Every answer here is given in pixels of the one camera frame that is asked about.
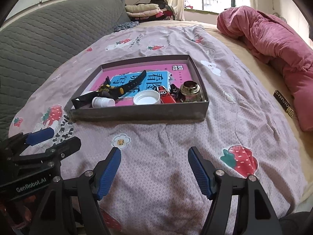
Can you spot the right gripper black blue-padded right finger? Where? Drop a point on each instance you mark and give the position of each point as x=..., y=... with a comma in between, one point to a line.
x=255, y=214

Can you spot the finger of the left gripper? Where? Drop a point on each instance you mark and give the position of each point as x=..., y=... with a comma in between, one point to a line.
x=65, y=149
x=30, y=139

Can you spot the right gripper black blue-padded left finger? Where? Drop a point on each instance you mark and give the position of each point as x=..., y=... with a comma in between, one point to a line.
x=55, y=214

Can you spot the small white pill bottle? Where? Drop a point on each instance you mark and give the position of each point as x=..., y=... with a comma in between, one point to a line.
x=102, y=102

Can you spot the black yellow wristwatch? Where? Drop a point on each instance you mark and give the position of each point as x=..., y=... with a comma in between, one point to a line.
x=106, y=90

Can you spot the white plastic lid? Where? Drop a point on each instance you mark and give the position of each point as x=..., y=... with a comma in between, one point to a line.
x=147, y=97

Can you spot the red black tube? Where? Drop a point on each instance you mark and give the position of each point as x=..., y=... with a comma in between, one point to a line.
x=165, y=95

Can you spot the black hair clip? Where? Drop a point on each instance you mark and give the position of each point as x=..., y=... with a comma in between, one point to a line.
x=175, y=92

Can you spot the black gold small box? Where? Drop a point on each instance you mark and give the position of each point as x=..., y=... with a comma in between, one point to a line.
x=85, y=99

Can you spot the pink strawberry bedsheet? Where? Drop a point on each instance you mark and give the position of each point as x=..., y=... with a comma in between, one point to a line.
x=244, y=132

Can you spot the grey quilted headboard cover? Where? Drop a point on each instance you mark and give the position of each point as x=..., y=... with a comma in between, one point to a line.
x=35, y=45

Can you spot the black mattress label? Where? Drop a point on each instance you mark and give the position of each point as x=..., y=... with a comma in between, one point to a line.
x=284, y=103

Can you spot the grey cardboard box tray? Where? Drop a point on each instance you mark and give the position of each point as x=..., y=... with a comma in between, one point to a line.
x=157, y=112

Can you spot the pink blue book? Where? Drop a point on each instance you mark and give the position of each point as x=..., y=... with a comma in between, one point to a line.
x=156, y=75

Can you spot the beige mattress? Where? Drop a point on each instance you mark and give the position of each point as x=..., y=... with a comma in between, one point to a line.
x=269, y=78

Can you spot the brass glass jar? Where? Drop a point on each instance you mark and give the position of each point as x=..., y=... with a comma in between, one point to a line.
x=190, y=91

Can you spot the dark patterned cloth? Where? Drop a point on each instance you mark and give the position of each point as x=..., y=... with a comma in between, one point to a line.
x=126, y=26

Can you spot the folded clothes pile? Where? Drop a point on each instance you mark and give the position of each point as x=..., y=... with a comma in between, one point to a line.
x=156, y=10

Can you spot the pink quilted blanket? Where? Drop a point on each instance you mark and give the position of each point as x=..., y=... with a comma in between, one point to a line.
x=274, y=42

